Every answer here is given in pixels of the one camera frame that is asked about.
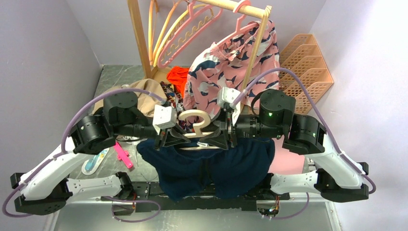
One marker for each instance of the pink shark print shorts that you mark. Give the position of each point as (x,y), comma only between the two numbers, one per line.
(226,66)

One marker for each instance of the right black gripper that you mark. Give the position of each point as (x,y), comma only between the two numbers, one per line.
(222,124)

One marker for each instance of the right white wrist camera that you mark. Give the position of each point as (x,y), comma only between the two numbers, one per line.
(226,98)

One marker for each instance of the colourful patterned shorts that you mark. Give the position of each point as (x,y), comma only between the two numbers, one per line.
(173,96)

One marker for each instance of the orange garment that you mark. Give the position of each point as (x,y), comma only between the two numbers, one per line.
(178,77)

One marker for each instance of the pink plastic hanger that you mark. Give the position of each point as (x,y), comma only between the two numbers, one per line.
(188,32)

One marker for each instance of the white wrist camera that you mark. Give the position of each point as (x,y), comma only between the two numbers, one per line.
(164,117)
(226,98)

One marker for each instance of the peach plastic file organizer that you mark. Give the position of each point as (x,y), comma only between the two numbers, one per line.
(303,57)

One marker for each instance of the pink plastic clip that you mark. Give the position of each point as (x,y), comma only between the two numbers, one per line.
(123,155)

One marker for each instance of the beige shorts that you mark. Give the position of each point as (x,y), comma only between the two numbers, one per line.
(146,103)

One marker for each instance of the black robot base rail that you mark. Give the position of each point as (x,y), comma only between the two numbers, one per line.
(204,199)

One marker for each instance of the wooden clothes rack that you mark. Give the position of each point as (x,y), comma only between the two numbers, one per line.
(198,15)

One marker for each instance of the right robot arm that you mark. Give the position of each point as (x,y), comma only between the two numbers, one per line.
(337,177)

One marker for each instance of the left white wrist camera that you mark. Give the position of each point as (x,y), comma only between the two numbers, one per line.
(164,117)

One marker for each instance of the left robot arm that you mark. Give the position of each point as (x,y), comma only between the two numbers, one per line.
(47,188)

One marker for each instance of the blue toothbrush package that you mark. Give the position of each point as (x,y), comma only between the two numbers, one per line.
(90,166)

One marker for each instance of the yellow hanger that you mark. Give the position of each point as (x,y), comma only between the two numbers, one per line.
(172,32)

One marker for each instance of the navy blue shorts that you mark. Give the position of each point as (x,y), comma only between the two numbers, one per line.
(233,172)

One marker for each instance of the pink clipboard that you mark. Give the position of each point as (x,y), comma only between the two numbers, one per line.
(285,162)

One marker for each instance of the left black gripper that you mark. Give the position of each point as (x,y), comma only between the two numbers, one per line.
(170,136)

